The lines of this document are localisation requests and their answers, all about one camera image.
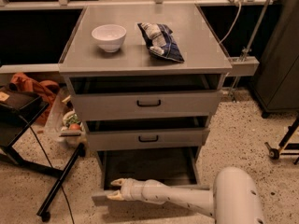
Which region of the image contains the grey drawer cabinet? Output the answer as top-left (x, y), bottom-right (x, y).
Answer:
top-left (57, 3), bottom-right (233, 173)

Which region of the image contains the black wheeled tripod base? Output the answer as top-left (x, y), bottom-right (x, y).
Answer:
top-left (264, 115), bottom-right (299, 165)

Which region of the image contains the black metal stand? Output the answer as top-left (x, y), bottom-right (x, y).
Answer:
top-left (0, 96), bottom-right (85, 222)

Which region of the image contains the grey middle drawer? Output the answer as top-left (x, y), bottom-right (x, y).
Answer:
top-left (86, 117), bottom-right (209, 150)

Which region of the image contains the metal pole clamp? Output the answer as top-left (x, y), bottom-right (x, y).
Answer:
top-left (228, 0), bottom-right (278, 103)

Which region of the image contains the grey top drawer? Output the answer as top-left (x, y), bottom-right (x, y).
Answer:
top-left (70, 75), bottom-right (221, 120)

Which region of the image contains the black floor cable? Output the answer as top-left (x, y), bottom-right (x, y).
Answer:
top-left (18, 115), bottom-right (75, 224)

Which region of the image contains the dark grey cabinet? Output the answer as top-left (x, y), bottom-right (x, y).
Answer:
top-left (250, 0), bottom-right (299, 119)

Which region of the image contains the orange cloth bag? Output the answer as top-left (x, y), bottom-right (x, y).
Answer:
top-left (10, 73), bottom-right (60, 125)

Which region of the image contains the clear plastic bin with food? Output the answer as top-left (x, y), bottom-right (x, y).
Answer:
top-left (45, 87), bottom-right (85, 148)

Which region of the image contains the white ceramic bowl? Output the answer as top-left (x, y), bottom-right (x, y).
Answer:
top-left (92, 24), bottom-right (127, 52)

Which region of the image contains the grey bottom drawer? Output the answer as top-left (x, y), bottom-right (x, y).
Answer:
top-left (92, 147), bottom-right (209, 205)

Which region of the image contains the blue white chip bag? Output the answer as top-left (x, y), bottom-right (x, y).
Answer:
top-left (137, 22), bottom-right (184, 63)

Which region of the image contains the white power cable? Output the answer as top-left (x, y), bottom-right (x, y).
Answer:
top-left (218, 2), bottom-right (243, 45)

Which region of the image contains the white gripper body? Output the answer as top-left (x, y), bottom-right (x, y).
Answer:
top-left (121, 178), bottom-right (144, 201)

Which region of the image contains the grey drawer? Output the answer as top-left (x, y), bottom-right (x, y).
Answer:
top-left (70, 75), bottom-right (221, 120)
top-left (86, 117), bottom-right (209, 150)
top-left (92, 147), bottom-right (209, 205)

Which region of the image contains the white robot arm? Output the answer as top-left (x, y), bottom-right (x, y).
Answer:
top-left (107, 167), bottom-right (265, 224)

